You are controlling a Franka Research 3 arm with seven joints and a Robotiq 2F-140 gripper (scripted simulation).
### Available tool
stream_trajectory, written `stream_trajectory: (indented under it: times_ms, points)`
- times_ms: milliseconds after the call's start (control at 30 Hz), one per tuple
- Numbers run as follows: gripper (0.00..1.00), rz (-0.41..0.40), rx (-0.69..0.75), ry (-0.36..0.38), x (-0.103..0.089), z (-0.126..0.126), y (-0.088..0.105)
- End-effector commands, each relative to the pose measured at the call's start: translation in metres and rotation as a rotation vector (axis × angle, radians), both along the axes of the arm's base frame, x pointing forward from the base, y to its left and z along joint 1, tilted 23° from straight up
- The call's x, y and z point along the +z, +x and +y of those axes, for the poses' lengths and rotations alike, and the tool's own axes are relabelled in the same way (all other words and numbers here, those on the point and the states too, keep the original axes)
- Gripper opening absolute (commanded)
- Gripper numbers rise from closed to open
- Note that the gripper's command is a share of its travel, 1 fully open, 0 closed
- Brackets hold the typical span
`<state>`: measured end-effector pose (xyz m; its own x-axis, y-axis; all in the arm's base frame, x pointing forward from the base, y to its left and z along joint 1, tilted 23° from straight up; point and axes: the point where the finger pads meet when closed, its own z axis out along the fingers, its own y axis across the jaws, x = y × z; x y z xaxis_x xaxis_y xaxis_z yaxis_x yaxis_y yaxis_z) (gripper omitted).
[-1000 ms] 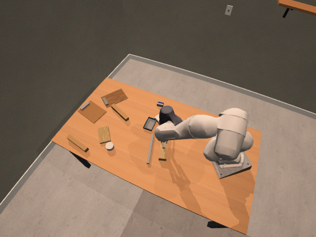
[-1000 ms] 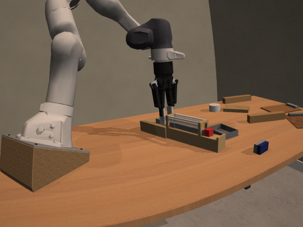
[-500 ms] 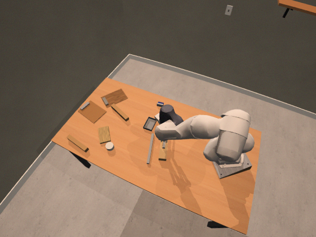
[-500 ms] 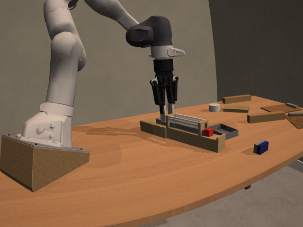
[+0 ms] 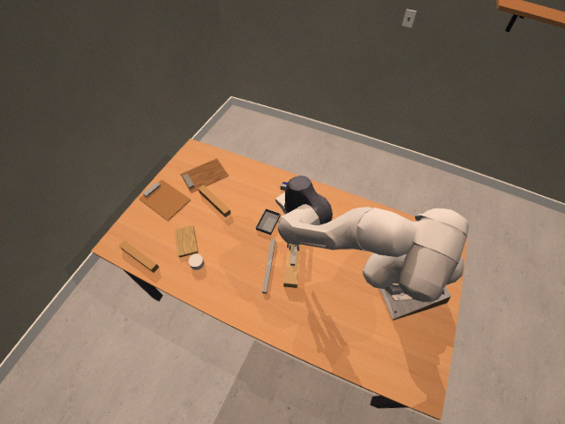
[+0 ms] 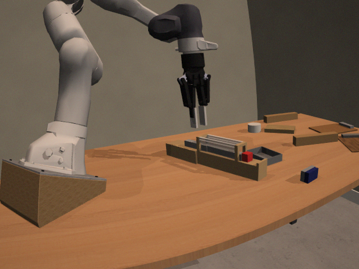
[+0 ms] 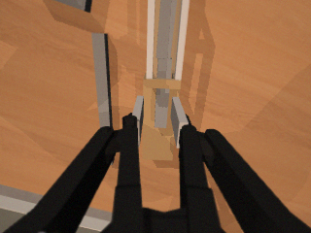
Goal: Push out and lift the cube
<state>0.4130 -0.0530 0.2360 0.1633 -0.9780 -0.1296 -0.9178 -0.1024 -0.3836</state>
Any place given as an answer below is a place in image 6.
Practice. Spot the red cube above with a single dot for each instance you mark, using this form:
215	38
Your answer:
247	156

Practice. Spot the grey cylinder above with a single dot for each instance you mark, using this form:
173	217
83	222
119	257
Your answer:
254	127

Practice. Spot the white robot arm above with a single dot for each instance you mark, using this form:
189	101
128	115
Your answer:
64	143

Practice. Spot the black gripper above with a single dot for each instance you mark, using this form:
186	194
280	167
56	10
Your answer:
195	80

